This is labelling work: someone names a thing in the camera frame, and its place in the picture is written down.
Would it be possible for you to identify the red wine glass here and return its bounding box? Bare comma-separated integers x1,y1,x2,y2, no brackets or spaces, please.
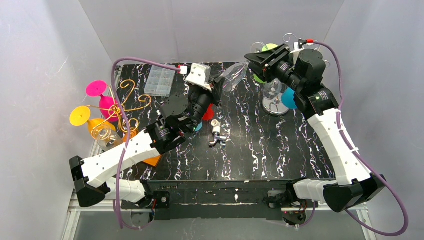
202,104,215,121

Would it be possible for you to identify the light blue wine glass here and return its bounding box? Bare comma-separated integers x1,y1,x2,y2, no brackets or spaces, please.
194,122,203,132

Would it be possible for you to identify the clear wine glass gold rack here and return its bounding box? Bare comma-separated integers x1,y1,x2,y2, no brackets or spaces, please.
219,61,249,92

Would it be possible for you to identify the pink wine glass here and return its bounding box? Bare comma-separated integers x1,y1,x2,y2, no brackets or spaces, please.
85,80,119,123

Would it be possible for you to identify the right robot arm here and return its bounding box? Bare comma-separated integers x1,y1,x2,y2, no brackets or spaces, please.
245,44,384,213

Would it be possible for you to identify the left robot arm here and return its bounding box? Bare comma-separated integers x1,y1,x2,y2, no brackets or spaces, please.
69,83,223,208

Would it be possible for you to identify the green wine glass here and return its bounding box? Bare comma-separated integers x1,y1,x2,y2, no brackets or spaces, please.
253,43,278,84

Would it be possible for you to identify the blue wine glass silver rack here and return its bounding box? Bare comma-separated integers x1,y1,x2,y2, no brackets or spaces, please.
281,87,298,110

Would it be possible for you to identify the orange wooden rack base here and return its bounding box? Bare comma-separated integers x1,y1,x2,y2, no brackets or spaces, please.
123,127,162,167

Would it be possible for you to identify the orange yellow wine glass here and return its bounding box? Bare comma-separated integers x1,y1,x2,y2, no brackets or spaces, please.
69,106,116,136

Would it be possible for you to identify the clear plastic screw box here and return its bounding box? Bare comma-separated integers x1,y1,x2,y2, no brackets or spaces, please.
144,66,176,98

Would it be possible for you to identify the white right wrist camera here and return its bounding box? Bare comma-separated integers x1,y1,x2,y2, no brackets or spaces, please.
289,38,315,64

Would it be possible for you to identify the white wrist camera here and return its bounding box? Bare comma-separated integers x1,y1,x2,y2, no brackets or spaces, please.
289,38,315,64
178,63,212,92

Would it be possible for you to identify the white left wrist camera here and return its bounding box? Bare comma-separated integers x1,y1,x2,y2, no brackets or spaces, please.
178,63,212,92

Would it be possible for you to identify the silver wire glass rack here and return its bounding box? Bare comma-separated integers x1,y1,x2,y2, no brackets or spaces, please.
250,33,314,63

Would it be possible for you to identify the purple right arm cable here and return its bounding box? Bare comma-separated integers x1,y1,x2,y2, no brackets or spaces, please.
312,40,410,238

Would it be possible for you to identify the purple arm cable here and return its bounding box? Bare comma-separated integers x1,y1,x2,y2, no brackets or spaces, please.
312,40,410,238
110,57,181,231

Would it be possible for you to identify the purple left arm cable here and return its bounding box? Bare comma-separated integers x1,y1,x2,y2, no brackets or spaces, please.
110,57,181,231

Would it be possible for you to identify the gold wire glass rack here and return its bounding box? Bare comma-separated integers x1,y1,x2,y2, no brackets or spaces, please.
89,79,153,140

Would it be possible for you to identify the aluminium front rail frame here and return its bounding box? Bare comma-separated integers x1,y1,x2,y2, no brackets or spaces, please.
63,180,376,240

